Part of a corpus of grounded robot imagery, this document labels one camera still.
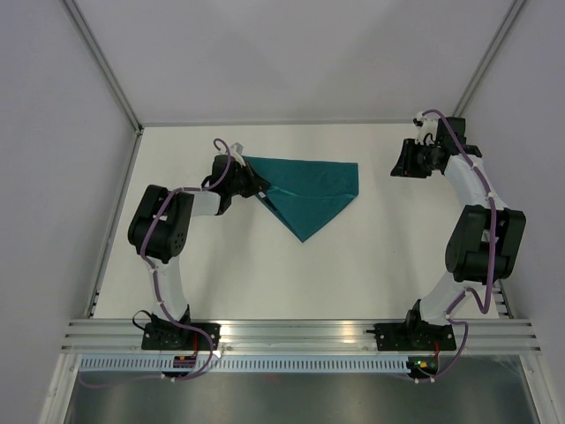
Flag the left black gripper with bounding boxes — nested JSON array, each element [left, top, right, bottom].
[[228, 162, 270, 199]]

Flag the teal cloth napkin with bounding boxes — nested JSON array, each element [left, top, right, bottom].
[[245, 156, 359, 243]]

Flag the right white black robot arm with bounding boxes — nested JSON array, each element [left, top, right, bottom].
[[390, 110, 526, 349]]

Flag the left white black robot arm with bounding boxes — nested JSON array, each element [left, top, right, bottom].
[[127, 154, 270, 350]]

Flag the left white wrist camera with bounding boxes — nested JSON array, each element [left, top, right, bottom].
[[226, 142, 245, 167]]

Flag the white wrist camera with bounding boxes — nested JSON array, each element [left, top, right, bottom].
[[413, 111, 439, 146], [226, 142, 245, 167]]

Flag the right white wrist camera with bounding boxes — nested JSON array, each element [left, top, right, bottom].
[[413, 111, 439, 146]]

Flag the aluminium mounting rail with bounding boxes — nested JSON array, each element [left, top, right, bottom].
[[60, 319, 541, 356]]

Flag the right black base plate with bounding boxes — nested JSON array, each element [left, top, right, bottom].
[[366, 322, 457, 352]]

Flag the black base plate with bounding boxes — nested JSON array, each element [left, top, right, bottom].
[[141, 322, 221, 352], [366, 322, 457, 352]]

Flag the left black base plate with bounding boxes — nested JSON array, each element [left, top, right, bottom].
[[141, 322, 221, 352]]

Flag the right aluminium frame post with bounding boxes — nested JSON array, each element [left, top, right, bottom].
[[452, 0, 529, 117]]

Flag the aluminium frame post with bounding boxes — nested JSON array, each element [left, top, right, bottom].
[[60, 0, 143, 134], [452, 0, 529, 117]]

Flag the left aluminium frame post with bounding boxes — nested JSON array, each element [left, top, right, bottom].
[[60, 0, 143, 134]]

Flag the white slotted cable duct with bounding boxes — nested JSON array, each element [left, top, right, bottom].
[[79, 354, 409, 374]]

